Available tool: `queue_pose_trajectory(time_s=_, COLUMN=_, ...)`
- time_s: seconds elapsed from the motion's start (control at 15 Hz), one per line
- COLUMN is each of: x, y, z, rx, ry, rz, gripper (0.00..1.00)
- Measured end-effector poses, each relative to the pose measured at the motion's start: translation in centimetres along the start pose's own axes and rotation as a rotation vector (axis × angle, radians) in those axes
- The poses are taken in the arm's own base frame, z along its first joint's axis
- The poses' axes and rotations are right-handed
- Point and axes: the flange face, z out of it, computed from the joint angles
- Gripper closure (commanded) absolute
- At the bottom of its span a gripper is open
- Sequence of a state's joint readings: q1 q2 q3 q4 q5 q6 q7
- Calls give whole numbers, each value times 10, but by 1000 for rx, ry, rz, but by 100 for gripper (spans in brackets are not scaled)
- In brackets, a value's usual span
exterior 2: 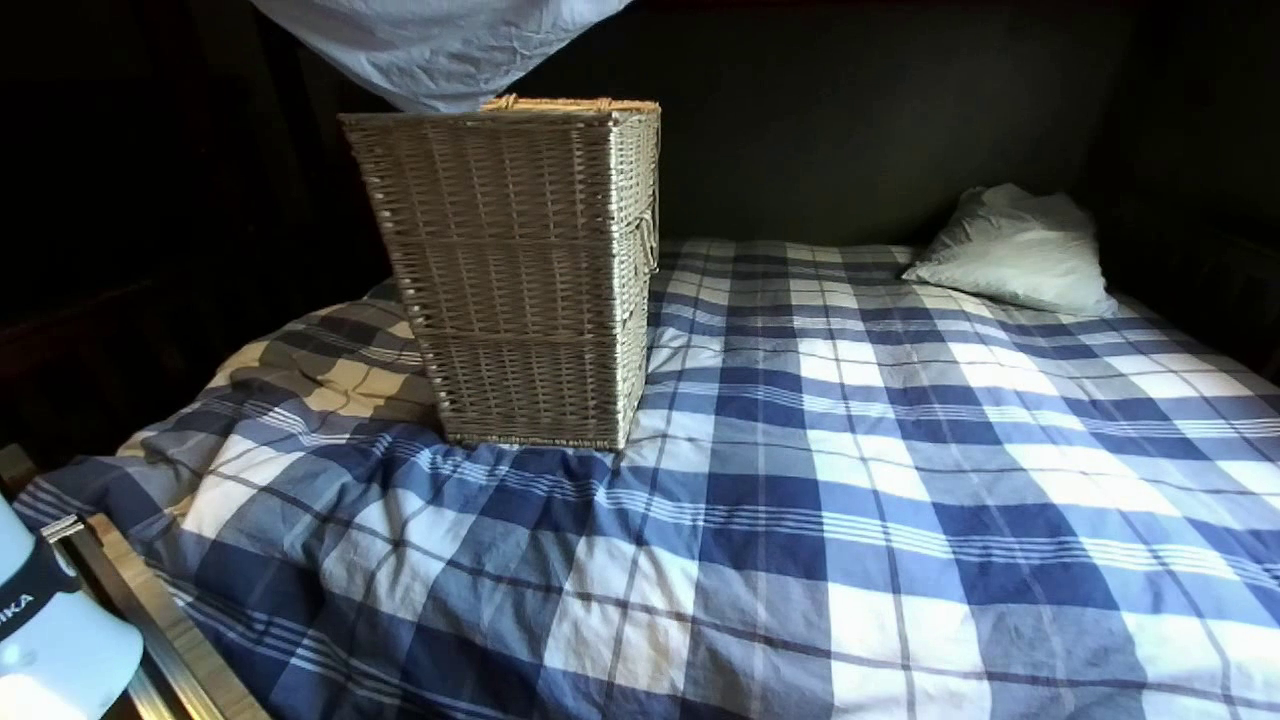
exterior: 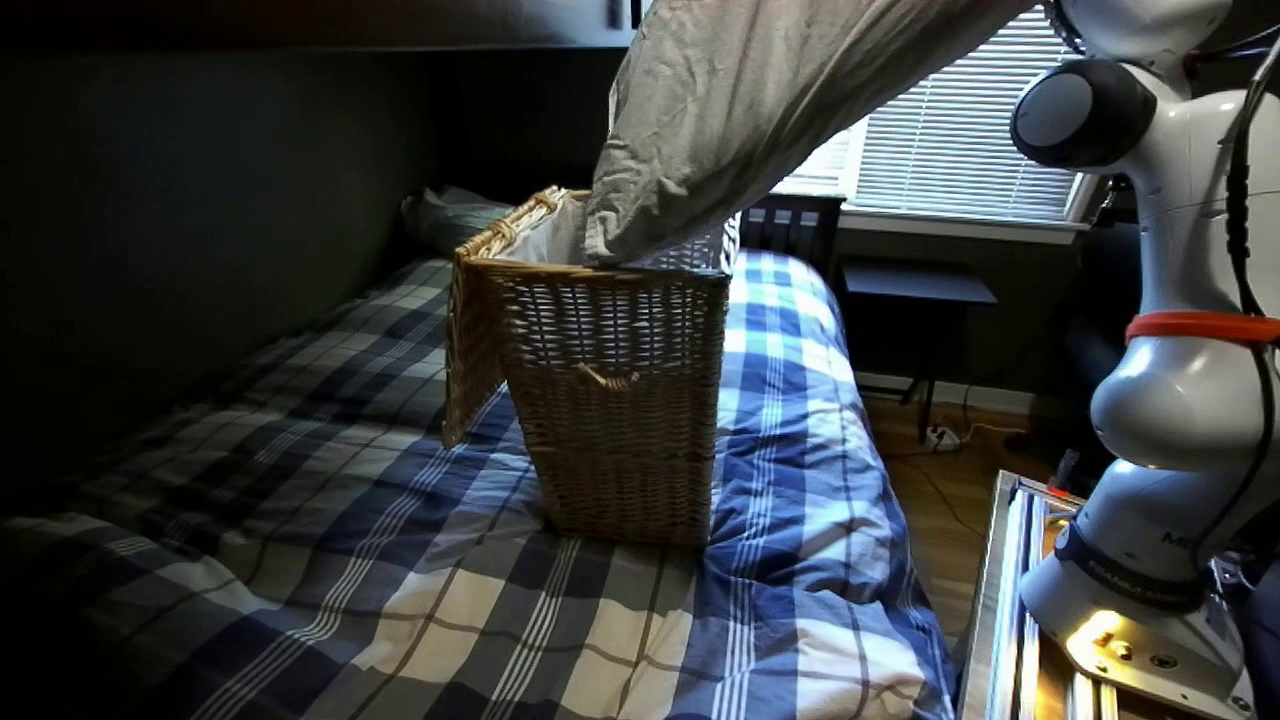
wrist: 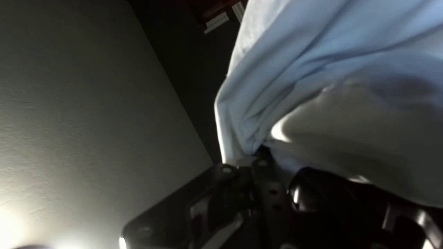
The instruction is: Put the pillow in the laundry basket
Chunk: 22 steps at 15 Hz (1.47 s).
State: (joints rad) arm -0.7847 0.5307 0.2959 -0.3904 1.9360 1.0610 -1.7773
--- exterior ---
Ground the grey cloth garment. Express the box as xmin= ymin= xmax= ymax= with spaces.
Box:
xmin=579 ymin=0 xmax=1038 ymax=273

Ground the wicker laundry basket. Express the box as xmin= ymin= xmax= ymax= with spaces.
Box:
xmin=436 ymin=180 xmax=744 ymax=552

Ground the grey bed pillow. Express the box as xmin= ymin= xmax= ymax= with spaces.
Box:
xmin=396 ymin=180 xmax=526 ymax=266

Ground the dark nightstand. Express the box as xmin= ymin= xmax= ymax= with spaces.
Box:
xmin=735 ymin=193 xmax=850 ymax=289

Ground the blue plaid duvet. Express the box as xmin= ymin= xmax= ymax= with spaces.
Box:
xmin=0 ymin=249 xmax=958 ymax=720

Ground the white window blind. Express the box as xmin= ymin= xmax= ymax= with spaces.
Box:
xmin=772 ymin=6 xmax=1111 ymax=232

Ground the metal base rail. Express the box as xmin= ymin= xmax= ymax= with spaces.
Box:
xmin=956 ymin=464 xmax=1261 ymax=720

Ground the dark bunk bed frame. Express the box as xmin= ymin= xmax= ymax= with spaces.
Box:
xmin=0 ymin=0 xmax=648 ymax=55

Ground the orange strap on upper arm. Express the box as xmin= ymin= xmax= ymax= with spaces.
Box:
xmin=1119 ymin=307 xmax=1280 ymax=353

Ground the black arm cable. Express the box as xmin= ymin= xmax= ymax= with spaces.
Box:
xmin=1192 ymin=35 xmax=1280 ymax=570

